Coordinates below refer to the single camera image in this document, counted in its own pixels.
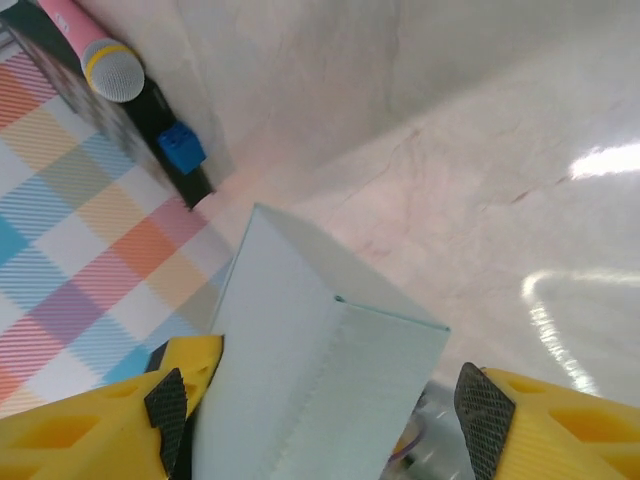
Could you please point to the small blue block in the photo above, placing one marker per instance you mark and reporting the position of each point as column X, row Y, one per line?
column 182, row 147

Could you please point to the black grey checkerboard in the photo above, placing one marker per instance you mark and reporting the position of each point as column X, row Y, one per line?
column 145, row 125

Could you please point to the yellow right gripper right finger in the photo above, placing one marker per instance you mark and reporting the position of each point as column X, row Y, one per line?
column 575, row 430

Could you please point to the mint green paper box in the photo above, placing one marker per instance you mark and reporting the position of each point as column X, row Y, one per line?
column 300, row 360

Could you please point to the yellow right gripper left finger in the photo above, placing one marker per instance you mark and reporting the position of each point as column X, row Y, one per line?
column 75, row 440

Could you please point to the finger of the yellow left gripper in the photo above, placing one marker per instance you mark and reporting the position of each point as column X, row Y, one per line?
column 197, row 357

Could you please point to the pink toy microphone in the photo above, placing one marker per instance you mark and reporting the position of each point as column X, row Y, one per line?
column 112, row 70

